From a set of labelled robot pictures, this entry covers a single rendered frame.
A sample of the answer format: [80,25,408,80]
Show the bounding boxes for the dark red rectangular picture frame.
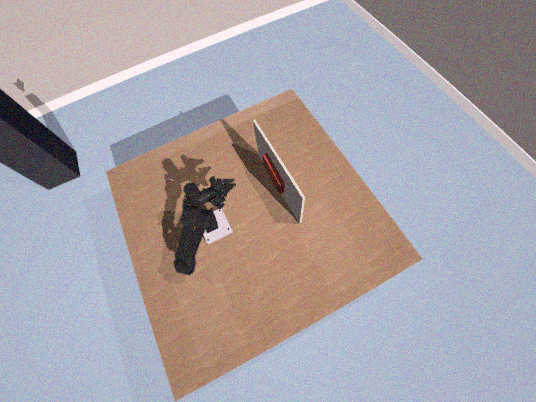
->
[263,153,285,194]

